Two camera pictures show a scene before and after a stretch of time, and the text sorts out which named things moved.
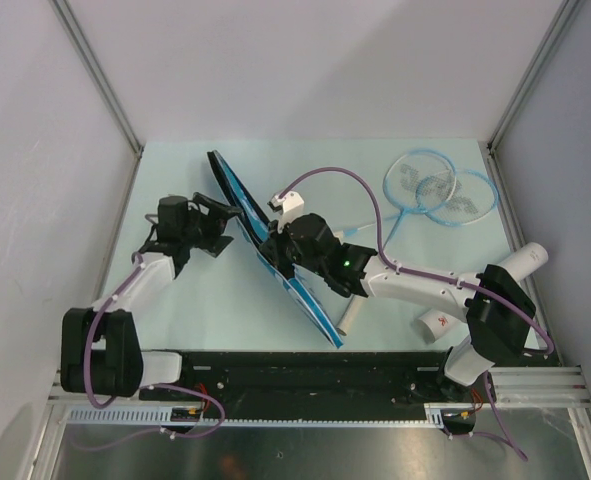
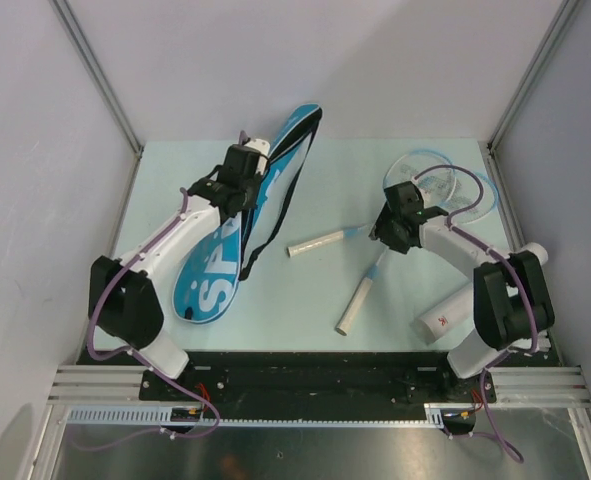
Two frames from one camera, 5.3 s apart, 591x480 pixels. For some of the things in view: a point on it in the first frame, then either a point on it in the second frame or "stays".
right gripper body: [284, 252] → [387, 229]
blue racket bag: [255, 223] → [210, 275]
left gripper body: [203, 228] → [251, 192]
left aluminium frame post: [99, 76] stays
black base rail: [314, 386] stays
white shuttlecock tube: [440, 324] stays
